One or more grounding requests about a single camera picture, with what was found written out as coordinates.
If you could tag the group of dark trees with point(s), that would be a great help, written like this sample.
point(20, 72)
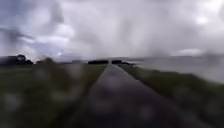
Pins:
point(16, 60)

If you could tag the wide grass field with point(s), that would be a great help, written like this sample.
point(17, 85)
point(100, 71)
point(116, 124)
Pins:
point(43, 90)

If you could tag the dark wet asphalt path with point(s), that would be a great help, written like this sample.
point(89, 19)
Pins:
point(113, 96)

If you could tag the dark hedge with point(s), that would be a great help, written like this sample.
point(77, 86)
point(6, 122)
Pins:
point(98, 62)
point(116, 62)

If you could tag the grey water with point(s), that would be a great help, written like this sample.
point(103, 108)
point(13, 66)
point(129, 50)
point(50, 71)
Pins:
point(193, 66)

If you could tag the grass strip beside water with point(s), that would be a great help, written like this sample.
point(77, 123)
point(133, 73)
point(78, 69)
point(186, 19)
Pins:
point(180, 90)

